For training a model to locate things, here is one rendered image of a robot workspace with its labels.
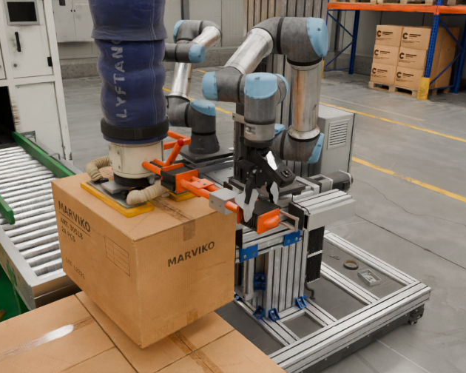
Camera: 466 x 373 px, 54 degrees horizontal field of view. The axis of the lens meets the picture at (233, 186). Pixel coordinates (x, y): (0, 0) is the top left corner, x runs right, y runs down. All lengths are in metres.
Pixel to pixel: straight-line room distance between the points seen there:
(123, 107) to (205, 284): 0.65
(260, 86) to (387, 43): 8.75
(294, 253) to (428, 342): 0.93
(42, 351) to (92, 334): 0.18
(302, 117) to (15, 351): 1.32
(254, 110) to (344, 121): 1.12
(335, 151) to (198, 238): 0.92
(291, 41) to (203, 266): 0.78
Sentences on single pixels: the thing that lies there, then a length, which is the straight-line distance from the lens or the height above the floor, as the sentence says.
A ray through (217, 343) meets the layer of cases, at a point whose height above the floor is 0.54.
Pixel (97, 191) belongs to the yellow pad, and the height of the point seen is 1.09.
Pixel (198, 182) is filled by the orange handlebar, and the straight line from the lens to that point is 1.35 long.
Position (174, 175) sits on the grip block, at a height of 1.23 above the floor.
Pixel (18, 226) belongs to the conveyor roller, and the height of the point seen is 0.53.
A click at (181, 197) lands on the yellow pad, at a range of 1.57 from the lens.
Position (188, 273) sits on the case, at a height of 0.88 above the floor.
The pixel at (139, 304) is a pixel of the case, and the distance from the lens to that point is 1.47.
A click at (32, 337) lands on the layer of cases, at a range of 1.94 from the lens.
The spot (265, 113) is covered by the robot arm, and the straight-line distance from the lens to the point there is 1.07.
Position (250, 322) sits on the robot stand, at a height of 0.21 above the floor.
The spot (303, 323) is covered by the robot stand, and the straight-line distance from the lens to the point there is 2.42.
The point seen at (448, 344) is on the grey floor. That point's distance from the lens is 2.86.
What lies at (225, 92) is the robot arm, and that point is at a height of 1.50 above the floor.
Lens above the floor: 1.72
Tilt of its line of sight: 23 degrees down
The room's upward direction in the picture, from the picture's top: 1 degrees clockwise
